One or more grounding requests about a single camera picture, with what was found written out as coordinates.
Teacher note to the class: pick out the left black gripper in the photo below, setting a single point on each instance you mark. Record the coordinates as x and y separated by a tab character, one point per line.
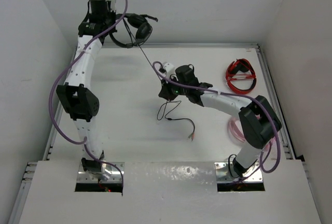
110	14

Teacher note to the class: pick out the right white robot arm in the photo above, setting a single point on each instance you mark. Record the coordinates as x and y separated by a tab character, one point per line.
258	120

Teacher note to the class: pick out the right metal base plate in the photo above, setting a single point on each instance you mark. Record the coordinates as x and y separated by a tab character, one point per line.
225	173

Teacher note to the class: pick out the red headphones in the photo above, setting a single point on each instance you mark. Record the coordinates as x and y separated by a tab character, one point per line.
239	70

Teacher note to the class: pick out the white front cover board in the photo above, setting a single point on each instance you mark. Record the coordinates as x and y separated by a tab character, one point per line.
168	193

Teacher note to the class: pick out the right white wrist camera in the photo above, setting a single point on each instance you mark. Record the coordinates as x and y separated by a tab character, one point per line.
168	69

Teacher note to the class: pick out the pink headphones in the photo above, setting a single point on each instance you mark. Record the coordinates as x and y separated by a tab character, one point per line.
234	131

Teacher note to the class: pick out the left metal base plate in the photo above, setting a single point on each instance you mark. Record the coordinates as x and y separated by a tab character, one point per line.
108	175

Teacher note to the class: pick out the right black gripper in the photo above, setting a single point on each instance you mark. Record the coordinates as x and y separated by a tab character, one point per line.
165	92

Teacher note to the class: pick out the metal base plate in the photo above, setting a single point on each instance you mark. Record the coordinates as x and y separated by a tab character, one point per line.
225	173
108	175

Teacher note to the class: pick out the black headset with cable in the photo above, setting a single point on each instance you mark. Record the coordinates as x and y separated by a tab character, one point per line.
139	31

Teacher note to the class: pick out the aluminium table frame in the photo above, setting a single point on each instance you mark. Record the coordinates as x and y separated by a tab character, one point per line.
128	91

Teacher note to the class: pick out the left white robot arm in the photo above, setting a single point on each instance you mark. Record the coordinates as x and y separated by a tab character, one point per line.
75	94

